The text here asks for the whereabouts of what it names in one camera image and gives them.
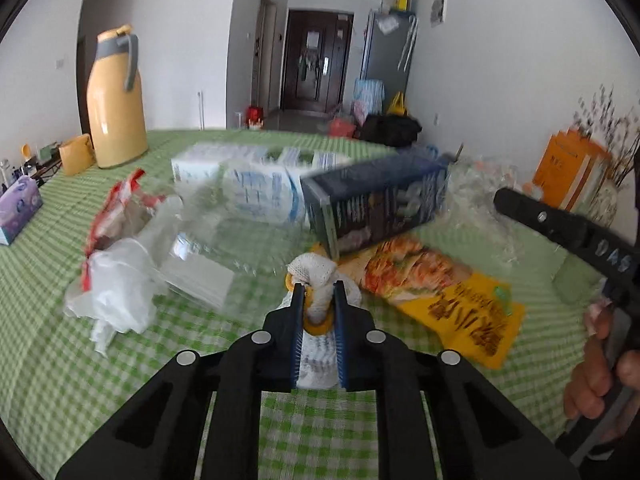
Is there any yellow snack bag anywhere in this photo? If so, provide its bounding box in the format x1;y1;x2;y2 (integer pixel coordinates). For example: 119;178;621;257
337;235;525;370

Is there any white plastic bag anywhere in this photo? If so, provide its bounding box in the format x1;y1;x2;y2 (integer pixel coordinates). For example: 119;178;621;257
63;237;168;356

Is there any person's right hand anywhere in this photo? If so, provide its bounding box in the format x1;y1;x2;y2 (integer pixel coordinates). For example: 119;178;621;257
564;299;640;443

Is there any orange book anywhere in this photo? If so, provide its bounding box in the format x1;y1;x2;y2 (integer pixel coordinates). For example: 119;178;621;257
533;129;611;212

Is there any dried flower vase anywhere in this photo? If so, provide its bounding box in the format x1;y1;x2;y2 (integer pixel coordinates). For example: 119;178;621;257
573;84;639;226

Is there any clear plastic container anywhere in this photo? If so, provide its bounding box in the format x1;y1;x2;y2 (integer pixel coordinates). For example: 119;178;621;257
158;180;308;311

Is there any dark blue carton box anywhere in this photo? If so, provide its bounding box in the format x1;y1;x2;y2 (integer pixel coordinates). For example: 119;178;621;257
300;150;449;260

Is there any white blue tissue pack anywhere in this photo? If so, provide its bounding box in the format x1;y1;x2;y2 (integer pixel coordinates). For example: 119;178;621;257
171;142;350;224

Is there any green checkered tablecloth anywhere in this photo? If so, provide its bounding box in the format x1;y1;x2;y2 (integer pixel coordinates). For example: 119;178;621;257
1;166;586;479

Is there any red white snack wrapper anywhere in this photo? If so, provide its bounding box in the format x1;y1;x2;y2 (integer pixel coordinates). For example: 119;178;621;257
80;168;167;292

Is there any yellow round cup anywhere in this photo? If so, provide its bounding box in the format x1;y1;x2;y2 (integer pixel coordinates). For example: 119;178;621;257
58;133;96;177

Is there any yellow thermos jug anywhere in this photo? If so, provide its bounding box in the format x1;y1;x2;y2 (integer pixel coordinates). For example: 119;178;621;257
87;24;149;169

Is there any purple tissue box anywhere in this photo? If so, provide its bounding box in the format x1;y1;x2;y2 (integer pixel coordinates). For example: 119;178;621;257
0;176;43;246

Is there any grey refrigerator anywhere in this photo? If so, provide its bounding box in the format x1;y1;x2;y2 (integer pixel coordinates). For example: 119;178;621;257
360;11;420;110

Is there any dark entrance door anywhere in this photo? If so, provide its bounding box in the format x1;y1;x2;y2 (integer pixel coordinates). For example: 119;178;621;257
280;10;354;115

